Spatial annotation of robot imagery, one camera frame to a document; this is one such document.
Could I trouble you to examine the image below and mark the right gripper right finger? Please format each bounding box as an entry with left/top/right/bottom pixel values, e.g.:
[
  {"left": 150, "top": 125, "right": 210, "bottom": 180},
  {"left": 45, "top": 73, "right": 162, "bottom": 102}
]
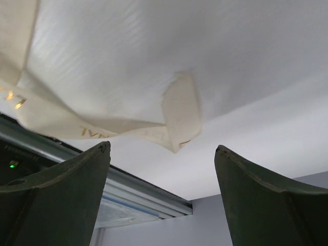
[{"left": 214, "top": 145, "right": 327, "bottom": 245}]

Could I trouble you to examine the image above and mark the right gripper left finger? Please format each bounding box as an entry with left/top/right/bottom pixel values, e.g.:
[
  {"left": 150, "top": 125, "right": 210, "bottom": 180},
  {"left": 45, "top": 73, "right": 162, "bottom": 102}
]
[{"left": 1, "top": 141, "right": 111, "bottom": 245}]

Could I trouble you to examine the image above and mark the cream ribbon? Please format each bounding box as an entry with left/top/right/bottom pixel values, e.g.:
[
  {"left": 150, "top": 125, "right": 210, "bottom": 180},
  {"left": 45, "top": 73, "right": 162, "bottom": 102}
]
[{"left": 1, "top": 1, "right": 202, "bottom": 153}]

